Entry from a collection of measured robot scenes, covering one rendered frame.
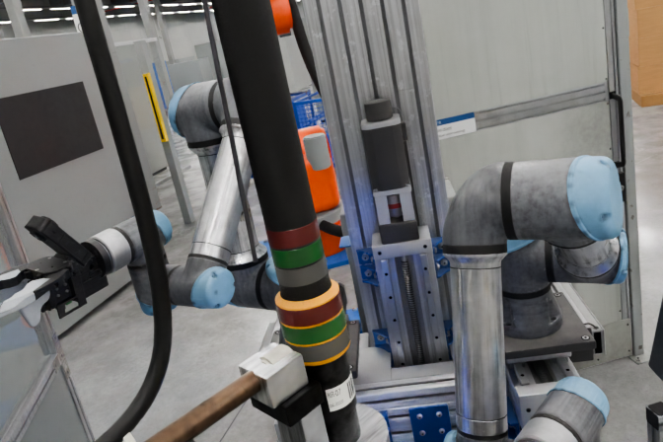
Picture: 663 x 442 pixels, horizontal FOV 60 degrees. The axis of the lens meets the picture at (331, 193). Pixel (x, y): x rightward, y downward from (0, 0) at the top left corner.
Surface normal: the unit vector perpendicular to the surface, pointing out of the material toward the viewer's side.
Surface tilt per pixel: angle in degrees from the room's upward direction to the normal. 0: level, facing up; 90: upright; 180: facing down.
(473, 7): 91
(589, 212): 91
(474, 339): 70
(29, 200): 90
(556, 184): 52
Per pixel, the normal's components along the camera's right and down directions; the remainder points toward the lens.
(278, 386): 0.69, 0.07
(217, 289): 0.85, -0.02
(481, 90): 0.17, 0.23
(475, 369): -0.39, -0.01
